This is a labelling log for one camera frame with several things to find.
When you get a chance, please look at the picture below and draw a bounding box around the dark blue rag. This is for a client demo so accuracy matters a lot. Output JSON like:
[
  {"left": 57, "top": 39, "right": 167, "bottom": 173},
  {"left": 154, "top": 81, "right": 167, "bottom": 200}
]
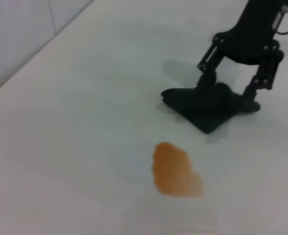
[{"left": 160, "top": 82, "right": 262, "bottom": 135}]

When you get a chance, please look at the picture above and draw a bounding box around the brown water stain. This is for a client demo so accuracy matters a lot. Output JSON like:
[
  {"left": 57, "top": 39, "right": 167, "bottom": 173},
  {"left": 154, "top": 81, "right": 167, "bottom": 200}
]
[{"left": 151, "top": 141, "right": 205, "bottom": 198}]

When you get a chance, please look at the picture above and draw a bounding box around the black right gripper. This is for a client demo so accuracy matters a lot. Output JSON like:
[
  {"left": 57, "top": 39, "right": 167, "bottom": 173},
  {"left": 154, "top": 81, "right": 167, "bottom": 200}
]
[{"left": 197, "top": 0, "right": 286, "bottom": 114}]

